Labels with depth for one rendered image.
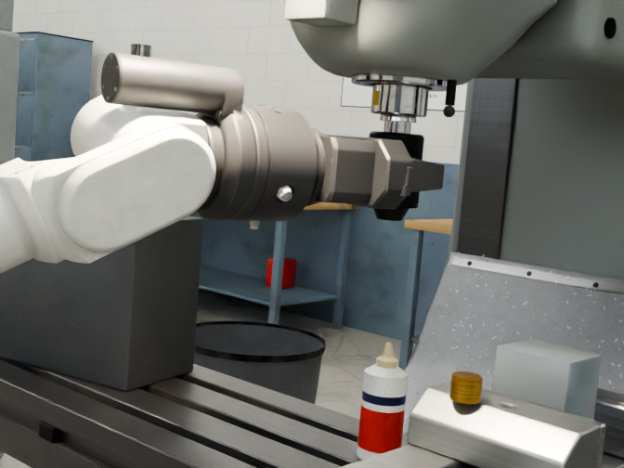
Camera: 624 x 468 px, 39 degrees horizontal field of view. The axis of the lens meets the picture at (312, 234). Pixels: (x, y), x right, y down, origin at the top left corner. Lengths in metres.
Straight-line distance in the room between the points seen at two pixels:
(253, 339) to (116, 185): 2.48
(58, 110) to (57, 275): 7.02
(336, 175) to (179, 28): 6.88
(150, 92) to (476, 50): 0.26
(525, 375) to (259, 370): 1.95
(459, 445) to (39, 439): 0.49
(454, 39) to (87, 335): 0.54
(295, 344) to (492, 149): 1.94
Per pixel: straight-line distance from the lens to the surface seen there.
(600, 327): 1.04
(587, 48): 0.80
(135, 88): 0.60
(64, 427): 0.94
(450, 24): 0.68
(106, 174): 0.57
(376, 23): 0.67
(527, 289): 1.09
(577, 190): 1.08
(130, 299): 0.96
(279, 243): 5.48
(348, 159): 0.67
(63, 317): 1.04
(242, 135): 0.63
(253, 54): 6.85
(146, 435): 0.86
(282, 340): 3.00
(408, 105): 0.73
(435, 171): 0.74
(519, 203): 1.11
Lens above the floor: 1.25
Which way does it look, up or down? 6 degrees down
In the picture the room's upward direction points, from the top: 5 degrees clockwise
